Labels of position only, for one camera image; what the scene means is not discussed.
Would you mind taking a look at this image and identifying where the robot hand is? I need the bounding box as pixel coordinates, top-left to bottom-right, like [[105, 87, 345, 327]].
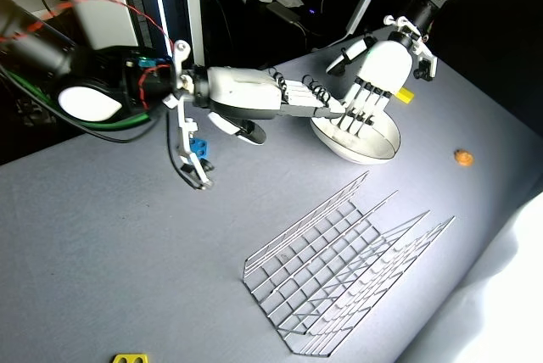
[[191, 64, 349, 147], [325, 34, 416, 134]]

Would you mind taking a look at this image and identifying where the white round plate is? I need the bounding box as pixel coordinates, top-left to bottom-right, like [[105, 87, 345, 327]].
[[309, 119, 400, 165], [311, 104, 402, 161]]

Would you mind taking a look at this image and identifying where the blue toy block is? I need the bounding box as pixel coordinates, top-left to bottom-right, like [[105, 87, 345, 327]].
[[188, 137, 212, 159]]

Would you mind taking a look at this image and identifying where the black power brick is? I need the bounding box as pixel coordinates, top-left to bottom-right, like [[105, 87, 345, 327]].
[[266, 0, 307, 27]]

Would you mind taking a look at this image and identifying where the small orange toy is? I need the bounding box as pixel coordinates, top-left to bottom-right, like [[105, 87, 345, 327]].
[[454, 148, 475, 168]]

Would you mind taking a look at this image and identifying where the grey table cloth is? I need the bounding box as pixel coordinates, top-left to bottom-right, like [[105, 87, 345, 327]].
[[0, 25, 543, 363]]

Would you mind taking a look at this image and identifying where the white backdrop cloth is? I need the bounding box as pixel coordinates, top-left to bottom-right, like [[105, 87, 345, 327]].
[[394, 191, 543, 363]]

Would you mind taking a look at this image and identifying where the white cable adapter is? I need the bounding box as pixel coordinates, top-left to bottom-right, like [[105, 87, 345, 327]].
[[345, 0, 372, 36]]

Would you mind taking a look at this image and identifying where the thick green cable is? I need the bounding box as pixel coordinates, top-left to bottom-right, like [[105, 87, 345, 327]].
[[0, 64, 158, 131]]

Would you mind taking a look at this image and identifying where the metal wire dish rack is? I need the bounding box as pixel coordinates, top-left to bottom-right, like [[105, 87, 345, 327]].
[[242, 170, 457, 358]]

